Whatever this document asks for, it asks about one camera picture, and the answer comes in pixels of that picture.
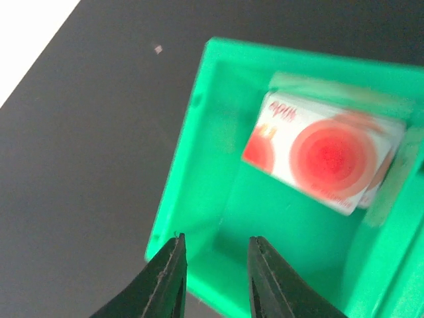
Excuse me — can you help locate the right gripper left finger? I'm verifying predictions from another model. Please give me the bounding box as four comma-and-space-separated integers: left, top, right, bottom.
92, 233, 187, 318

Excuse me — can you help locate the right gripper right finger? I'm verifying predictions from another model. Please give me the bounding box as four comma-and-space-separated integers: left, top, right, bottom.
247, 236, 345, 318

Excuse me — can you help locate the red dotted card from holder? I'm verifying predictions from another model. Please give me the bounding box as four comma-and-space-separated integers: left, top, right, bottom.
358, 150, 394, 209

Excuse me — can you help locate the green divided bin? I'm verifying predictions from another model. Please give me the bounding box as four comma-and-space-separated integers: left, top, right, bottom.
145, 38, 423, 317

